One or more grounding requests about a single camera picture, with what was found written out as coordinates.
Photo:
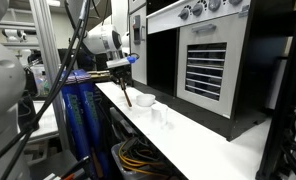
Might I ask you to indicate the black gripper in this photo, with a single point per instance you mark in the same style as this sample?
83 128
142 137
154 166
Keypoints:
121 72

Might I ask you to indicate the brown wooden spoon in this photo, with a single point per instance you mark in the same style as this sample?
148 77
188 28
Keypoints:
123 87

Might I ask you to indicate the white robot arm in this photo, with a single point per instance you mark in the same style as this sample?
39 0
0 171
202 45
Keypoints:
12 141

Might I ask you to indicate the white bowl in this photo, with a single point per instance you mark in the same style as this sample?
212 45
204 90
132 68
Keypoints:
145 100

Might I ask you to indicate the toy kitchen stove unit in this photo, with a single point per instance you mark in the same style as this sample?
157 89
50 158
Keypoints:
211 60

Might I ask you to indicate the black water bottle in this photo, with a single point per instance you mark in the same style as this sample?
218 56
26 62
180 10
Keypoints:
26 111

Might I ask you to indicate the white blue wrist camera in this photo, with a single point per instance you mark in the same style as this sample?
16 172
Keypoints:
121 62

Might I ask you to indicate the bin with yellow cables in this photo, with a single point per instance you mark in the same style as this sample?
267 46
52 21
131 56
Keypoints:
137 159

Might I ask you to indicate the aluminium frame post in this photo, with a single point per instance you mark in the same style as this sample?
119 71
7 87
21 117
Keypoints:
50 56

